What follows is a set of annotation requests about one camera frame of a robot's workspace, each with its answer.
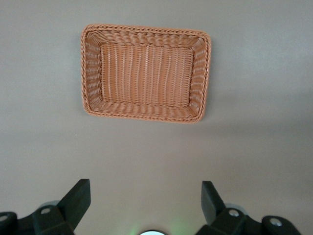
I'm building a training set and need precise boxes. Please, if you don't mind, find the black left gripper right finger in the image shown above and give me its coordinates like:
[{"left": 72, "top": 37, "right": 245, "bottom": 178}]
[{"left": 195, "top": 181, "right": 301, "bottom": 235}]

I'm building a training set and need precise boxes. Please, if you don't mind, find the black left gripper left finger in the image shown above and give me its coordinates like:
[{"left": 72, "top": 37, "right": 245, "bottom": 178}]
[{"left": 0, "top": 178, "right": 91, "bottom": 235}]

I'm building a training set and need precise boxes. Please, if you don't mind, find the brown wicker basket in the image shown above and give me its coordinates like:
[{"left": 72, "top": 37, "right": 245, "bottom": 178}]
[{"left": 80, "top": 23, "right": 212, "bottom": 124}]

